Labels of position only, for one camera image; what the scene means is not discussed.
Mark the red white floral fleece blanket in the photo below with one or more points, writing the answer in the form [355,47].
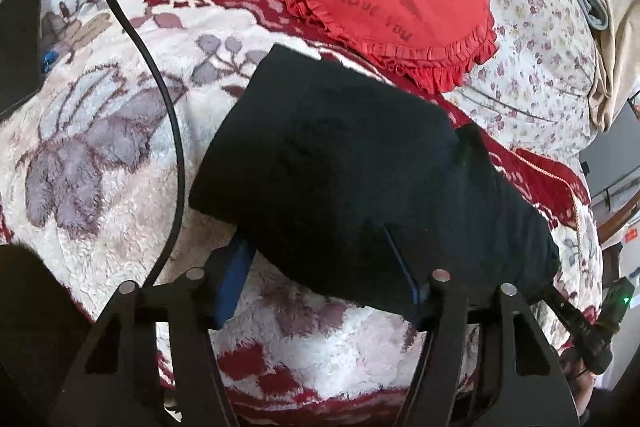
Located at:
[88,179]

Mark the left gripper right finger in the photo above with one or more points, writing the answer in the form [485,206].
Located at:
[413,269]

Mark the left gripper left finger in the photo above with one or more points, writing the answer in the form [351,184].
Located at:
[226,270]

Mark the black smartphone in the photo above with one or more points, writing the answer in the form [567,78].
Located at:
[20,74]

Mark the small-flower print quilt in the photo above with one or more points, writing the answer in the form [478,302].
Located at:
[533,93]

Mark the black pants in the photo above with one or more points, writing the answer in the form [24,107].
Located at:
[315,159]

